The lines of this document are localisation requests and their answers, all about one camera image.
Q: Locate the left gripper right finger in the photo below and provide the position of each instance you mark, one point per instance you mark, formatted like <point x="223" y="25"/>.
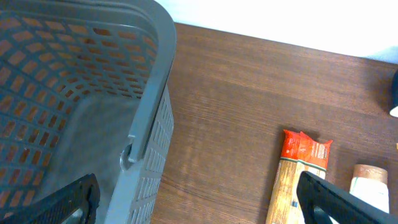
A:
<point x="321" y="201"/>

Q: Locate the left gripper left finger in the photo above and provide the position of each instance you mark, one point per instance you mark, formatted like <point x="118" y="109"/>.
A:
<point x="77" y="202"/>

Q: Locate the white tube brown cap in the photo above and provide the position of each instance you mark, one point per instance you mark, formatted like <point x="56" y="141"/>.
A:
<point x="369" y="184"/>

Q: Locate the orange pasta package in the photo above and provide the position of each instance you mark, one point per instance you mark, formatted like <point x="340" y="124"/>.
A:
<point x="299" y="153"/>

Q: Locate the white barcode scanner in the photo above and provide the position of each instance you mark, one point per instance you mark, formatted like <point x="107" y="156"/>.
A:
<point x="394" y="94"/>

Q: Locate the grey mesh basket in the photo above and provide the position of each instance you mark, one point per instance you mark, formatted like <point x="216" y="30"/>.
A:
<point x="84" y="91"/>

